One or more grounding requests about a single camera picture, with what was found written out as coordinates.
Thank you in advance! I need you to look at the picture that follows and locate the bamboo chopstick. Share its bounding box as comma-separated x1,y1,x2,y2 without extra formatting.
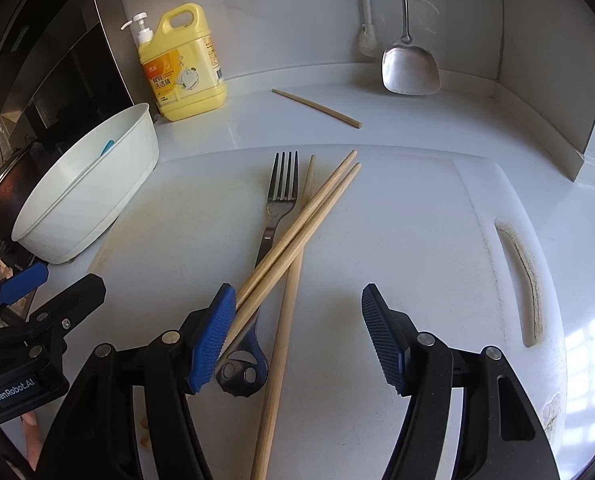
236,150,357,311
248,154,317,480
220,162,361,356

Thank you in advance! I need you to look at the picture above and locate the steel fork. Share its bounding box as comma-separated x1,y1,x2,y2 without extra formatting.
216,152,299,398

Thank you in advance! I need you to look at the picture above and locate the teal rabbit handle spoon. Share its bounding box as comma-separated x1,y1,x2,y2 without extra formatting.
100,140,115,157

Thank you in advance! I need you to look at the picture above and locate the person left hand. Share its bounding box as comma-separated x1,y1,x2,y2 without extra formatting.
21,412,43,470

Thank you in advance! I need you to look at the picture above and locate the dark pot with lid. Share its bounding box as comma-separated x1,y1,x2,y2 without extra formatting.
0,140,59,240

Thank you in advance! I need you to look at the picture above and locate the white cutting board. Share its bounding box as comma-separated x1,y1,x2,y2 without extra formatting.
70,146,567,479

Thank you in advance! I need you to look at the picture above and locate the white round basin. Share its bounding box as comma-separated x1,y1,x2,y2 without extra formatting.
11,103,160,264

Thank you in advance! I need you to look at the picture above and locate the chopstick on counter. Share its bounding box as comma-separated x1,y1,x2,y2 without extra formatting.
272,89,363,129

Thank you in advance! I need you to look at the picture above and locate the yellow dish soap bottle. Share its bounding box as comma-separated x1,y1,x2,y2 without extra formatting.
121,2,227,122

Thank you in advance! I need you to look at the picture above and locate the steel spatula hanging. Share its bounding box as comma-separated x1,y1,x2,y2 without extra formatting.
381,0,441,96

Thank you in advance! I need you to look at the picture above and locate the white dish brush hanging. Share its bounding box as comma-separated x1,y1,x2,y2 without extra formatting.
357,0,378,58

